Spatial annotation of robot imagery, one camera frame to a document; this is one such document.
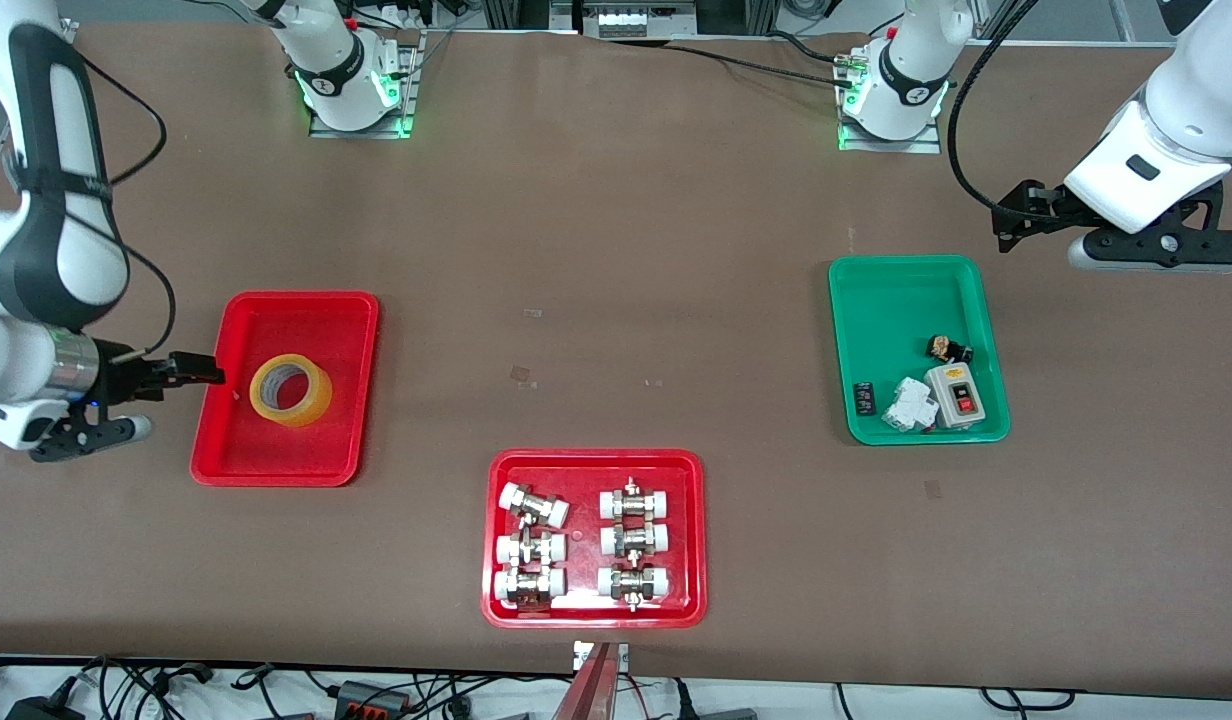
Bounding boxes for yellow tape roll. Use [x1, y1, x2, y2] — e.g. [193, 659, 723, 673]
[249, 353, 334, 428]

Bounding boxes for red plastic tray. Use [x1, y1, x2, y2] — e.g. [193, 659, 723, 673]
[481, 448, 708, 630]
[190, 290, 381, 488]

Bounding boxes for green plastic tray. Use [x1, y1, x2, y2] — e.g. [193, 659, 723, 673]
[828, 255, 1012, 446]

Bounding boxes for white circuit breaker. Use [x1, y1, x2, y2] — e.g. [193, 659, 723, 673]
[882, 376, 939, 433]

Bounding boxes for black power adapter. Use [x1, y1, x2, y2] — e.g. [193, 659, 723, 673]
[4, 695, 87, 720]

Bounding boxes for grey orange connector box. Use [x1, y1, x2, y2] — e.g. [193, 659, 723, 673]
[334, 681, 413, 718]

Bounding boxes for metal pipe fitting white caps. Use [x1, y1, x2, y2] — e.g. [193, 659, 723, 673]
[598, 478, 672, 521]
[599, 522, 671, 559]
[495, 530, 567, 567]
[493, 566, 567, 609]
[596, 562, 672, 613]
[498, 482, 571, 529]

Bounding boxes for grey terminal block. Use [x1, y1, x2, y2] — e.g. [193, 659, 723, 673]
[596, 0, 699, 39]

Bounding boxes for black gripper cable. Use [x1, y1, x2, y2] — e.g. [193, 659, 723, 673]
[948, 0, 1039, 216]
[71, 50, 177, 361]

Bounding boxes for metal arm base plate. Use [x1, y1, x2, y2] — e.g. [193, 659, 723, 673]
[309, 30, 420, 139]
[838, 45, 943, 154]

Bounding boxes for grey on-off switch box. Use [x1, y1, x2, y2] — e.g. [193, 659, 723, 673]
[923, 362, 987, 429]

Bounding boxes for black velcro cable strap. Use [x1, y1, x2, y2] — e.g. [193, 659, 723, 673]
[6, 172, 112, 201]

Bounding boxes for short black table cable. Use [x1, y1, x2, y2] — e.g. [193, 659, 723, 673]
[771, 30, 862, 66]

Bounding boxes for long black table cable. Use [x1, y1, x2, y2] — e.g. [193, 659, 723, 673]
[666, 42, 857, 91]

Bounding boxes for small silver bracket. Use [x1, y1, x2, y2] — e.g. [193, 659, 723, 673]
[573, 641, 630, 673]

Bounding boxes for red metal post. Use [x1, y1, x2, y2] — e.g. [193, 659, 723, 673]
[551, 640, 617, 720]

